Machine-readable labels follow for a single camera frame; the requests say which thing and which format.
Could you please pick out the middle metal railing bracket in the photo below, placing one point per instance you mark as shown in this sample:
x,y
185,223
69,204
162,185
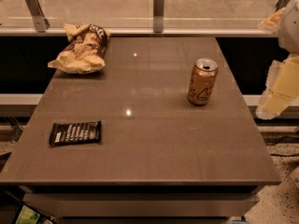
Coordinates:
x,y
158,16

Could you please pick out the green package on floor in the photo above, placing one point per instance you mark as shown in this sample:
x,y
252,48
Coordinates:
x,y
26,215

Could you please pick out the left metal railing bracket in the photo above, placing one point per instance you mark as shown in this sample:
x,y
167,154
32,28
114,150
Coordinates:
x,y
40,21

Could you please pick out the glass railing panel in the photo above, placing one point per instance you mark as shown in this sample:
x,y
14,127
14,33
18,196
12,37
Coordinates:
x,y
239,14

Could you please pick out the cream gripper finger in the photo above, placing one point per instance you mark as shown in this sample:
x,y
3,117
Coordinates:
x,y
271,24
282,87

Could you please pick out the orange soda can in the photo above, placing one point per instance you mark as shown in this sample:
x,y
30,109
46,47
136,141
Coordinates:
x,y
202,81

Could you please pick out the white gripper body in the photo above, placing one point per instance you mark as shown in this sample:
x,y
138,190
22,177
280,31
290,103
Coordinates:
x,y
290,28

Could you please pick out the grey drawer front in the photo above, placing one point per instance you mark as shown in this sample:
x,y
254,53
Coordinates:
x,y
142,205

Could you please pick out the brown chip bag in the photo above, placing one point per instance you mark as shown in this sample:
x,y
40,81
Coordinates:
x,y
86,50

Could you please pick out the black snack bar wrapper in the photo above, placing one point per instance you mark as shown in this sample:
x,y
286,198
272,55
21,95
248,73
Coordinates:
x,y
76,133

